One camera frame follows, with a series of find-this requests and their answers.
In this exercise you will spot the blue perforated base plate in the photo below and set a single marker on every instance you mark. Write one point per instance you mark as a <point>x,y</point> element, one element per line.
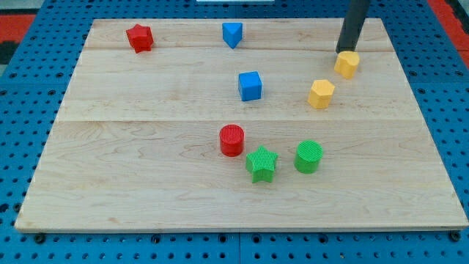
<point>35,81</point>

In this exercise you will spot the yellow heart block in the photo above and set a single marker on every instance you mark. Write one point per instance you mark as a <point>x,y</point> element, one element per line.
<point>347,63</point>

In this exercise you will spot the blue triangle block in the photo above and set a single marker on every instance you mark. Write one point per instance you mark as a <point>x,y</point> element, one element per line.
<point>232,33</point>

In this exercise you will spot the yellow hexagon block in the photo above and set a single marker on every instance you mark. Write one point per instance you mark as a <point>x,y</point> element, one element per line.
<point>320,94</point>

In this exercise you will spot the green star block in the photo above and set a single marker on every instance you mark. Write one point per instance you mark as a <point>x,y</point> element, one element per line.
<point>261,164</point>

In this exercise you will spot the blue cube block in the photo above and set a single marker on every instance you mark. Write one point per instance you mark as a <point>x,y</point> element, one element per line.
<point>249,86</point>

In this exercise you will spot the red cylinder block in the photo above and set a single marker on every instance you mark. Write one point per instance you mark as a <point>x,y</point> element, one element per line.
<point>232,139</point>

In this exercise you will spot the light wooden board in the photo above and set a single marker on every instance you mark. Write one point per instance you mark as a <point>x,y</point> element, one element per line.
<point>135,144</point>

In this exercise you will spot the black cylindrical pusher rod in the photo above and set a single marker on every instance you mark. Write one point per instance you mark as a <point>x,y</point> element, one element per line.
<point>352,25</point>

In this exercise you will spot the green cylinder block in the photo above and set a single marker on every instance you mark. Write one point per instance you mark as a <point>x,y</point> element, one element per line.
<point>308,156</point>

